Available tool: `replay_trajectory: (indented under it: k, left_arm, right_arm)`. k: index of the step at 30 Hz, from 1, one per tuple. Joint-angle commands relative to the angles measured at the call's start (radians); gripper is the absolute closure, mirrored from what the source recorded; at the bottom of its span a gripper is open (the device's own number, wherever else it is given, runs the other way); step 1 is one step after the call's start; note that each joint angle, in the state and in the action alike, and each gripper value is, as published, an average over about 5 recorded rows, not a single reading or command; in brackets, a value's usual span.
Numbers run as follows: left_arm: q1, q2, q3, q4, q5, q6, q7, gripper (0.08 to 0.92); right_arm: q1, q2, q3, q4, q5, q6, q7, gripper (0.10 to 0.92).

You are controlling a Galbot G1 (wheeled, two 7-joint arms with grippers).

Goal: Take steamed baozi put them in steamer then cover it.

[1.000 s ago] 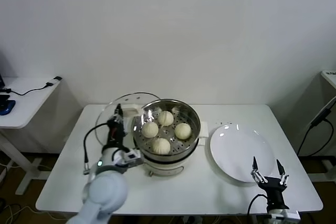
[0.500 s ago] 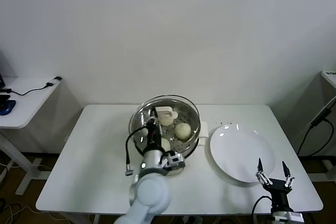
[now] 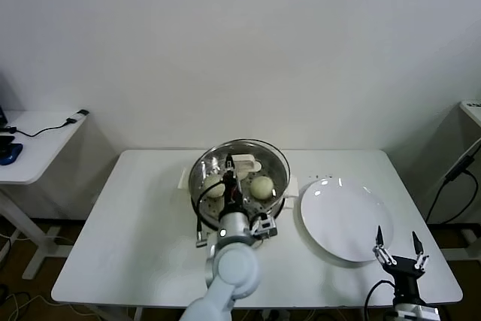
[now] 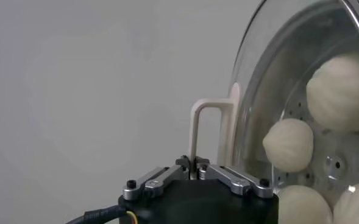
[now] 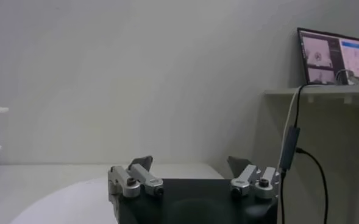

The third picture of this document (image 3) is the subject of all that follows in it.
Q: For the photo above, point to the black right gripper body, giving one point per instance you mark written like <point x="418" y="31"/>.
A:
<point x="405" y="274"/>

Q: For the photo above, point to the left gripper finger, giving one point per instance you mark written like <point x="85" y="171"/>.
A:
<point x="229" y="163"/>

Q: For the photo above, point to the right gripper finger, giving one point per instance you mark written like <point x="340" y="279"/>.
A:
<point x="419" y="251"/>
<point x="381" y="247"/>

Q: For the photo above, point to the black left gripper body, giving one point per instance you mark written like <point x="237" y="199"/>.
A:
<point x="231" y="191"/>

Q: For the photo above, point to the white steamed baozi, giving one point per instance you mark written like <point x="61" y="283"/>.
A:
<point x="261" y="187"/>
<point x="213" y="188"/>

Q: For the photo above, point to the round glass pot lid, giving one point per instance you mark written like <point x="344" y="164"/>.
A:
<point x="270" y="163"/>

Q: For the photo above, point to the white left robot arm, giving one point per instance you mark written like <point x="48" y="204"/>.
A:
<point x="233" y="268"/>

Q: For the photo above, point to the perforated steel steamer basket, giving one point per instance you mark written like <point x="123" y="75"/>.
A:
<point x="276" y="211"/>

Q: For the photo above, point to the white electric cooker pot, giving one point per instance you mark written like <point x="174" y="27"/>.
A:
<point x="183" y="180"/>

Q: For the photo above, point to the white round plate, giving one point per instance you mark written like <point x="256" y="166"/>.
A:
<point x="338" y="219"/>

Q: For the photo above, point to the white side desk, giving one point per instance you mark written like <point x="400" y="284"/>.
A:
<point x="41" y="148"/>

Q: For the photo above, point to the blue desk gadget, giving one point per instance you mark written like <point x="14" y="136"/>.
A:
<point x="10" y="152"/>

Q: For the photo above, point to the small black desk device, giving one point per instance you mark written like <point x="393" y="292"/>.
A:
<point x="5" y="141"/>

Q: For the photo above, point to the dark laptop screen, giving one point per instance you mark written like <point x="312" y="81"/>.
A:
<point x="3" y="103"/>

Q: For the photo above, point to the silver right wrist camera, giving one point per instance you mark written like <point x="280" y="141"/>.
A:
<point x="417" y="313"/>

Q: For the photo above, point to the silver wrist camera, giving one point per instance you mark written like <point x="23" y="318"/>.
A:
<point x="265" y="228"/>
<point x="417" y="313"/>

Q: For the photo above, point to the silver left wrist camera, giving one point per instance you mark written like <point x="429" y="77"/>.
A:
<point x="265" y="228"/>

